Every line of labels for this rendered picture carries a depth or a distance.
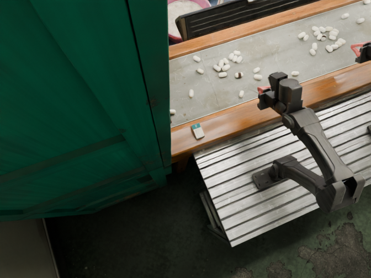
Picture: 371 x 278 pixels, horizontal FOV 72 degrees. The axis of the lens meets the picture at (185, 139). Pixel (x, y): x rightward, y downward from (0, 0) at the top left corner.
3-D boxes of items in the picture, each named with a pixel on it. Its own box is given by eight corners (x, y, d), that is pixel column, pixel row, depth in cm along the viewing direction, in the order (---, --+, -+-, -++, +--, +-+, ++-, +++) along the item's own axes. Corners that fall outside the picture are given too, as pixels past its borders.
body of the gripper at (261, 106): (256, 92, 91) (268, 101, 86) (282, 84, 93) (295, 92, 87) (257, 108, 95) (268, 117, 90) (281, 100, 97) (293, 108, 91)
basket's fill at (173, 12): (213, 38, 125) (215, 30, 120) (170, 51, 122) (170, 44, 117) (196, 2, 130) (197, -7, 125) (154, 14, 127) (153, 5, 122)
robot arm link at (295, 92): (270, 83, 82) (293, 99, 72) (294, 75, 83) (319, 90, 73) (269, 113, 89) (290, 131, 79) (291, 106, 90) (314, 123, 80)
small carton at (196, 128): (204, 137, 104) (205, 135, 102) (196, 139, 103) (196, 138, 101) (199, 123, 105) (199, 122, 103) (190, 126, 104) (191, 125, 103)
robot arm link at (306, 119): (286, 111, 78) (345, 206, 65) (312, 102, 79) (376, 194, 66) (275, 130, 89) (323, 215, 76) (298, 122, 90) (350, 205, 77)
